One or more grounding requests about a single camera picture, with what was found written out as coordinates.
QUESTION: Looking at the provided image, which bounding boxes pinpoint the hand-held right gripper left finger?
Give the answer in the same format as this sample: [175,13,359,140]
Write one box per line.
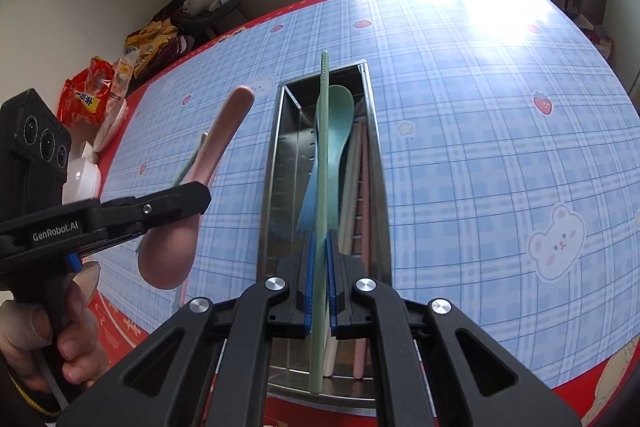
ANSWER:
[57,237,314,427]

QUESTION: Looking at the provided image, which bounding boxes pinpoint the red snack bag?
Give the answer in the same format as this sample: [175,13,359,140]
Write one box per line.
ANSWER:
[57,55,117,128]

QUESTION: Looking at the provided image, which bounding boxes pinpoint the pink spoon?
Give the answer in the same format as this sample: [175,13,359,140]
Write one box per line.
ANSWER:
[137,85,255,290]

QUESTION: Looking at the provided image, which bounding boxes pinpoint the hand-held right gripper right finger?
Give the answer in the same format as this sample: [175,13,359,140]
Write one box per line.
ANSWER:
[326,237,583,427]

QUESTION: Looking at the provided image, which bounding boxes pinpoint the beige grey spoon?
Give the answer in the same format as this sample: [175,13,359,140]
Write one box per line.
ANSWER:
[72,263,101,303]

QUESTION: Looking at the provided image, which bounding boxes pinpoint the white lidded plastic container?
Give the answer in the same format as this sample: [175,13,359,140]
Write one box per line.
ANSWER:
[62,142,103,202]

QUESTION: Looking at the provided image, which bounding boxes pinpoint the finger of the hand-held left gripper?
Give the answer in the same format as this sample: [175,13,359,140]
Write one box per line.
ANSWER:
[95,181,212,236]
[77,227,152,261]

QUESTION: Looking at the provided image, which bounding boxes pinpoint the person's left hand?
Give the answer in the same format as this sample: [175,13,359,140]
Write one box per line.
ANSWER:
[0,277,109,408]

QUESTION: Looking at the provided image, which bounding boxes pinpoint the pink chopstick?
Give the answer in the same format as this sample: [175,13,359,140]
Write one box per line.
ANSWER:
[352,122,374,380]

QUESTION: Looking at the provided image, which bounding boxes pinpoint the blue spoon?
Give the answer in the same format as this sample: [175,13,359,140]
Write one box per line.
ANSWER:
[296,142,331,235]

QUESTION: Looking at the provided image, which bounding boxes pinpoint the teal spoon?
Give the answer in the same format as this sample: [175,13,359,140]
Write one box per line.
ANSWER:
[314,84,354,233]

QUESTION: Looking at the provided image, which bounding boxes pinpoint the yellow snack packets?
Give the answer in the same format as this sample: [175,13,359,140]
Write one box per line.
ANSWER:
[125,19,181,75]

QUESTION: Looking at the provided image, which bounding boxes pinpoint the blue plaid tablecloth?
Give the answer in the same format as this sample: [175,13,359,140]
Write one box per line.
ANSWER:
[85,0,640,427]

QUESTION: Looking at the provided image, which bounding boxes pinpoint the metal utensil holder box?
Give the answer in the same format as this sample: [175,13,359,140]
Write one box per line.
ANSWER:
[257,59,393,410]

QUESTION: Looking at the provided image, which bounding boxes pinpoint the light green chopstick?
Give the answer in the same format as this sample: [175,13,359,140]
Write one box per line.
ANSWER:
[134,132,209,254]
[309,50,332,395]

